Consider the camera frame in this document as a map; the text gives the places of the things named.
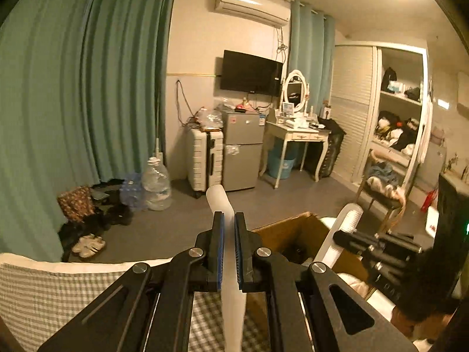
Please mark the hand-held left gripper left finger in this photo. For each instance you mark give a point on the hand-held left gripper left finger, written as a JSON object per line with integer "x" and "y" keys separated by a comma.
{"x": 220, "y": 253}

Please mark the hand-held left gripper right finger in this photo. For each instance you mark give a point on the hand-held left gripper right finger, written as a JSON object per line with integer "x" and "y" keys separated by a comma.
{"x": 239, "y": 253}

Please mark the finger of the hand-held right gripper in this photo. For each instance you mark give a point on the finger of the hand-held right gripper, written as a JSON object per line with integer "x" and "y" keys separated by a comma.
{"x": 359, "y": 244}

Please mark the white ribbed plastic piece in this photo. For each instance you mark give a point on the white ribbed plastic piece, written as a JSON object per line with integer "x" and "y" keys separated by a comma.
{"x": 344, "y": 220}

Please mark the white foam tube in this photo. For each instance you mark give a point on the white foam tube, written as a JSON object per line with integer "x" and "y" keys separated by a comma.
{"x": 230, "y": 315}

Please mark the red bag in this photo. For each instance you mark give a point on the red bag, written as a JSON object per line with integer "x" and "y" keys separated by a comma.
{"x": 429, "y": 200}

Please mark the chair with clothes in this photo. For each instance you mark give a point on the chair with clothes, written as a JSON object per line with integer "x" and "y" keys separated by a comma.
{"x": 383, "y": 187}

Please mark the clear large water jug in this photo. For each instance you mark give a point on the clear large water jug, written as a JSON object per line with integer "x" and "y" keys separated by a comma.
{"x": 156, "y": 187}

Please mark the white hard suitcase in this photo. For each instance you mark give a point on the white hard suitcase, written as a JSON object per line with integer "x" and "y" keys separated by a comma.
{"x": 199, "y": 161}

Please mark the grey mini fridge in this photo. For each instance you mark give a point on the grey mini fridge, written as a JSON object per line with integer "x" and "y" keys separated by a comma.
{"x": 242, "y": 154}

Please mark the blue plastic bucket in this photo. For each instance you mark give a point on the blue plastic bucket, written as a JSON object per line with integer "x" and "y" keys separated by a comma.
{"x": 281, "y": 163}

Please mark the dark jacket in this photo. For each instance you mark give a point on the dark jacket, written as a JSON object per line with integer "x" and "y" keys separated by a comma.
{"x": 331, "y": 143}

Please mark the pack of blue water bottles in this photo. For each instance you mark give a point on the pack of blue water bottles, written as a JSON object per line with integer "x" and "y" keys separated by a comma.
{"x": 132, "y": 190}

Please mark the pile of dark shoes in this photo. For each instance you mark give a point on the pile of dark shoes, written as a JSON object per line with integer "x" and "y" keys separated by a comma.
{"x": 113, "y": 214}

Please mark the white sneaker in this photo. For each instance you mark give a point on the white sneaker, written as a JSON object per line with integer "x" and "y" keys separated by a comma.
{"x": 81, "y": 247}
{"x": 97, "y": 242}

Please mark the white dressing table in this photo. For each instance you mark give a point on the white dressing table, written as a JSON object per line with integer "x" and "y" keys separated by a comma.
{"x": 296, "y": 135}

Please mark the white shutter wardrobe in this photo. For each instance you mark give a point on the white shutter wardrobe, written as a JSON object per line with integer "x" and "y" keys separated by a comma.
{"x": 351, "y": 117}

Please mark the clear plastic bags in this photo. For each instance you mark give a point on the clear plastic bags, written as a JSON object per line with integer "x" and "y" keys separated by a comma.
{"x": 209, "y": 117}

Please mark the patterned brown bag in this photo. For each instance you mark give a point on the patterned brown bag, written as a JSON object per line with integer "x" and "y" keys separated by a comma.
{"x": 75, "y": 203}

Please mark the white oval vanity mirror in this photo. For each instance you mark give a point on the white oval vanity mirror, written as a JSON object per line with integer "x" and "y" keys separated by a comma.
{"x": 296, "y": 90}

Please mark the checkered bed sheet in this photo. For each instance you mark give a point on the checkered bed sheet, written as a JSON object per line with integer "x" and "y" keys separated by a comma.
{"x": 44, "y": 293}

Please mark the narrow teal curtain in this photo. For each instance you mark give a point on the narrow teal curtain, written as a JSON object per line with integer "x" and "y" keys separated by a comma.
{"x": 311, "y": 51}

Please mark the wide green curtain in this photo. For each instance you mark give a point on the wide green curtain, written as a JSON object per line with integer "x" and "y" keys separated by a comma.
{"x": 73, "y": 99}

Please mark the black wall television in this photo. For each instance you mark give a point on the black wall television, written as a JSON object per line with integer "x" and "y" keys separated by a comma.
{"x": 251, "y": 73}

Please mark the white wall air conditioner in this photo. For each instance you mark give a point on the white wall air conditioner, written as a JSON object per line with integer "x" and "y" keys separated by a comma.
{"x": 252, "y": 5}

